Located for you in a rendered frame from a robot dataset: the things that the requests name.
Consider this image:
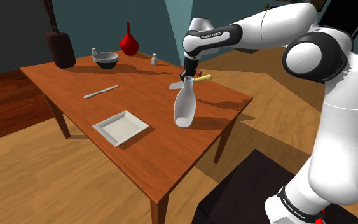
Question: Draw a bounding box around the dark robot stand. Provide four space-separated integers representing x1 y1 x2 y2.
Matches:
191 148 358 224

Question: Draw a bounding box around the silver butter knife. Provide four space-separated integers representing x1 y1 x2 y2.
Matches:
83 84 120 99

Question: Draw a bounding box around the grey and black bowl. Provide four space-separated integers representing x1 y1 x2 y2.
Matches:
92 52 120 70

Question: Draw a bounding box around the small red block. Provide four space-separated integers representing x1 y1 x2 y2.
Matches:
179 65 203 78

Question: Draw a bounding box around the brown wooden table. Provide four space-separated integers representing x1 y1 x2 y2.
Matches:
20 50 254 224

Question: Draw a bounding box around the red bulb vase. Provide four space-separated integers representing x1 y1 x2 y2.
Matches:
120 21 140 57

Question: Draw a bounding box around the yellow handled kitchen knife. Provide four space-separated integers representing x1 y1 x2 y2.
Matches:
169 74 212 90

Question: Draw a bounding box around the white bottle vase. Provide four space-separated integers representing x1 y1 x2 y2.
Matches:
173 76 198 129

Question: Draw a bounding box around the white square plate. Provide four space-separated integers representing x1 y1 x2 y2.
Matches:
92 109 150 148

